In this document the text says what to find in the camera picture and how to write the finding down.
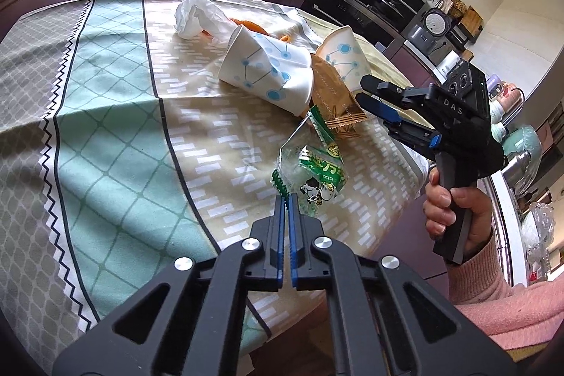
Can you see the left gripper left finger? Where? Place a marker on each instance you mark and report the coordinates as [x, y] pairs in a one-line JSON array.
[[188, 319]]

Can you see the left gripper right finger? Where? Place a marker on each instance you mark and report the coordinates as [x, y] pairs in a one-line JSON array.
[[385, 319]]

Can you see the gold foil snack wrapper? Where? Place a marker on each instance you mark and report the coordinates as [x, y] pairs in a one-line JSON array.
[[335, 102]]

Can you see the white blue paper cup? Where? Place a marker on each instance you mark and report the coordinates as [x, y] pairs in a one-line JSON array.
[[276, 71], [341, 49]]

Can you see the green white snack wrapper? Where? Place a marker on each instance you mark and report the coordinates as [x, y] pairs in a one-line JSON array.
[[309, 164]]

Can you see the orange peel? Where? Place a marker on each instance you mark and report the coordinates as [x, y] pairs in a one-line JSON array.
[[256, 28]]

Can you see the white tissue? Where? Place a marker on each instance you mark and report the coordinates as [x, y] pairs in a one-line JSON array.
[[193, 17]]

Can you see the pink right sleeve forearm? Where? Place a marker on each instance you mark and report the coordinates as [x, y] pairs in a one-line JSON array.
[[514, 317]]

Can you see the person's right hand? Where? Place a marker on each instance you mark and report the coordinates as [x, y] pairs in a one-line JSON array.
[[439, 212]]

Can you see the grey rice cooker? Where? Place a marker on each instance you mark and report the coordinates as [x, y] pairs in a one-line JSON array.
[[427, 32]]

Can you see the patterned green beige tablecloth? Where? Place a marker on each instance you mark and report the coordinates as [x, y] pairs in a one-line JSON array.
[[121, 151]]

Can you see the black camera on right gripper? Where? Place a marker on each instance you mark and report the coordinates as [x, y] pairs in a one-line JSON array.
[[468, 83]]

